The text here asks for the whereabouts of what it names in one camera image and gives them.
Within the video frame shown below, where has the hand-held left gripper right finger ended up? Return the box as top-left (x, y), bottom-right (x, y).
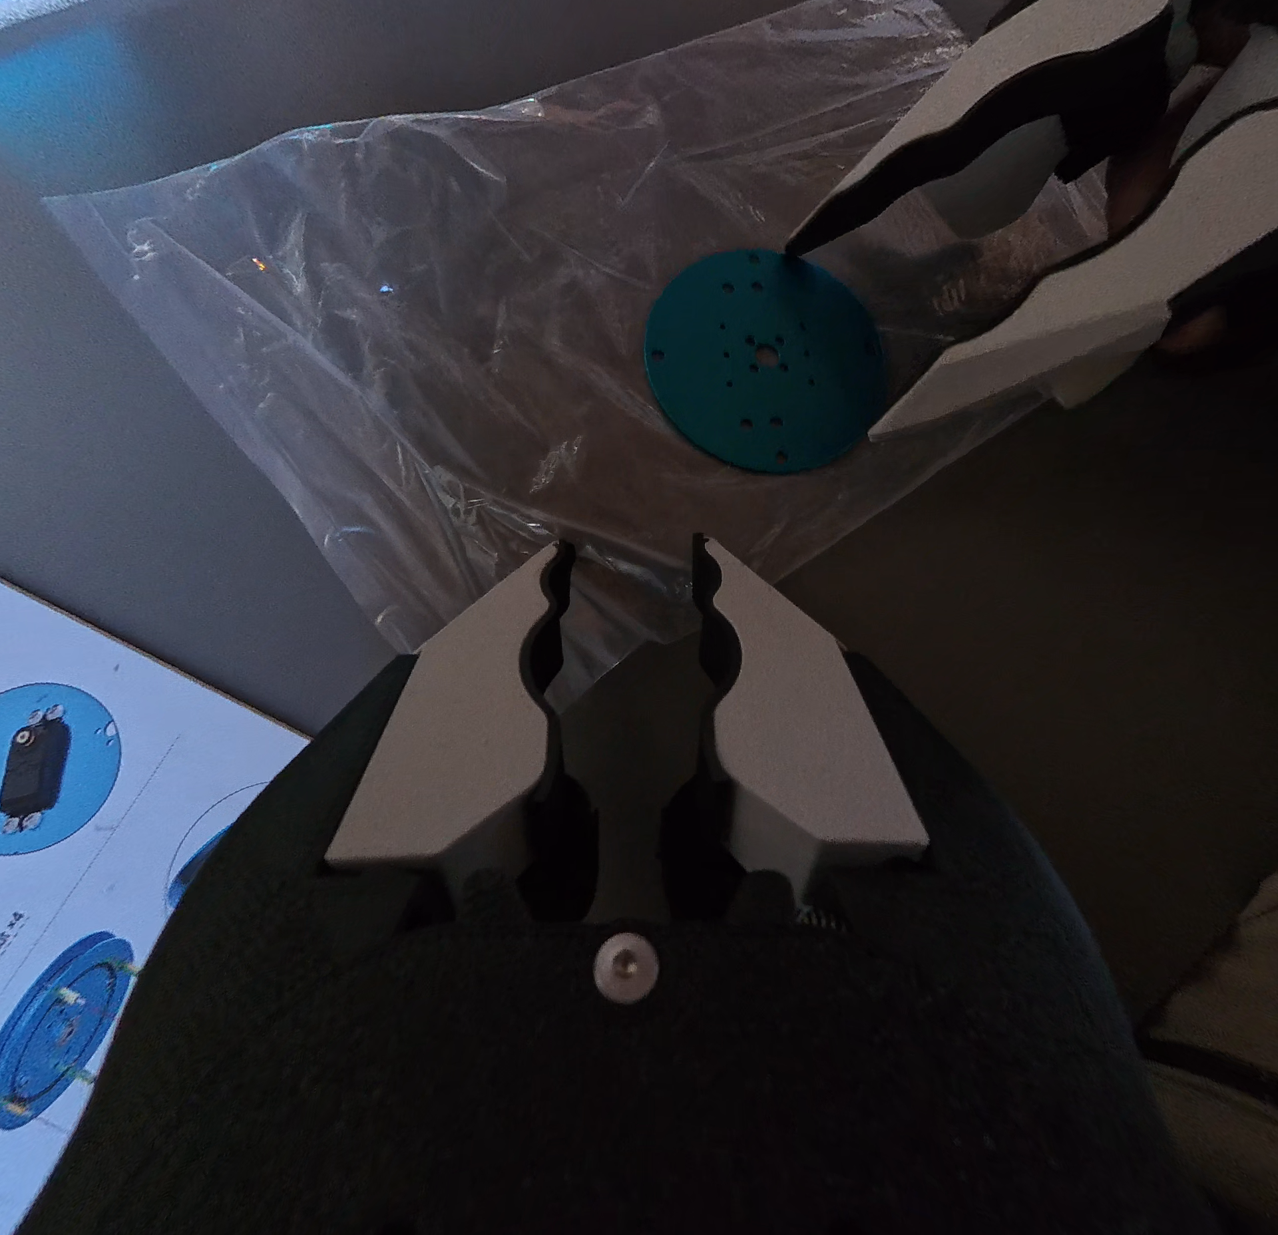
top-left (659, 530), bottom-right (932, 924)

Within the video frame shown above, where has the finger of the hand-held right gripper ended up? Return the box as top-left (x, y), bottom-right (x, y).
top-left (869, 25), bottom-right (1278, 448)
top-left (784, 0), bottom-right (1206, 254)

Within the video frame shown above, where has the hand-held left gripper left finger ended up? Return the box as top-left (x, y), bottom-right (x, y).
top-left (322, 541), bottom-right (600, 923)

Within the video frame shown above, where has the blue perforated round metal plate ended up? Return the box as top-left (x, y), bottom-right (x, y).
top-left (644, 247), bottom-right (888, 476)

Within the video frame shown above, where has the clear plastic bag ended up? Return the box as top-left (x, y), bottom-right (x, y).
top-left (44, 0), bottom-right (1109, 717)

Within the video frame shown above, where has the grey desk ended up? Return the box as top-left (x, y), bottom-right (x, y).
top-left (0, 0), bottom-right (1278, 1057)

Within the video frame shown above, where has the person's right hand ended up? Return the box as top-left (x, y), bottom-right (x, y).
top-left (1103, 86), bottom-right (1229, 357)

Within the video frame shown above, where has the assembly guide booklet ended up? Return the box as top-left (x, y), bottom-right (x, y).
top-left (0, 577), bottom-right (310, 1151)

